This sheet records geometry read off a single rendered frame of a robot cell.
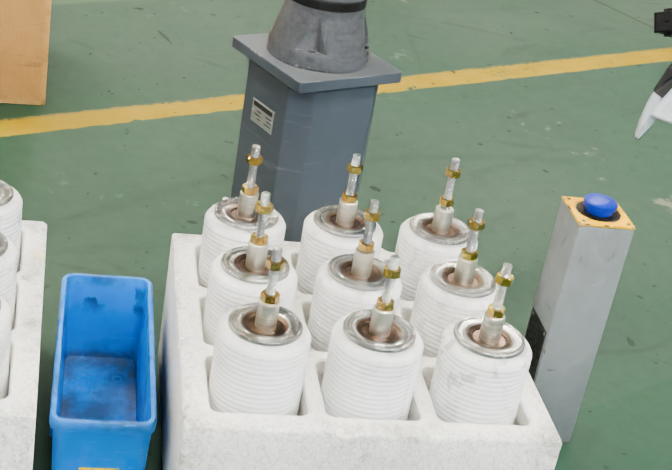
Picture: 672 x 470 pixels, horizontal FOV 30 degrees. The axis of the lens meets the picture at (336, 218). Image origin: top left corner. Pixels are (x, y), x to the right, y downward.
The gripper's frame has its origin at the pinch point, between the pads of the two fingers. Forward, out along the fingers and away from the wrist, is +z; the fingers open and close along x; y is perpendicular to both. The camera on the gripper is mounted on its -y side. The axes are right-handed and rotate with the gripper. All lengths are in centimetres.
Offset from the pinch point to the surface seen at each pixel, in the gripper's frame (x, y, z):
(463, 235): -21.3, -6.0, 17.1
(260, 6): 49, -143, 55
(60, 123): -25, -95, 55
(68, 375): -57, -26, 48
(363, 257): -39.7, -3.1, 16.0
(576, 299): -12.1, 6.2, 18.8
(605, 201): -10.4, 2.6, 7.2
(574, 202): -11.5, -0.4, 9.3
